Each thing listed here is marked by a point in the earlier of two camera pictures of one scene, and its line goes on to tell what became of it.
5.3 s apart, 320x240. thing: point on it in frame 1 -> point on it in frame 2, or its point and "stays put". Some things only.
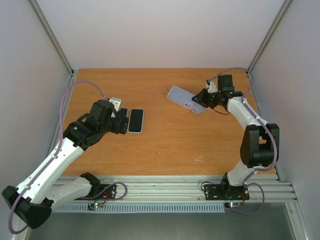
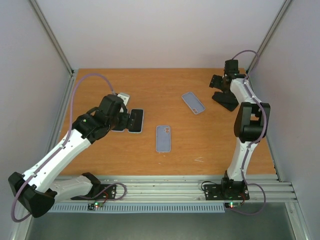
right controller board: x=232 y=205 stays put
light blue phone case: x=136 y=121 stays put
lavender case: x=184 y=97 -> x=163 y=138
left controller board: x=92 y=206 stays put
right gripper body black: x=204 y=97 -> x=223 y=92
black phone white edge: x=136 y=120 stays put
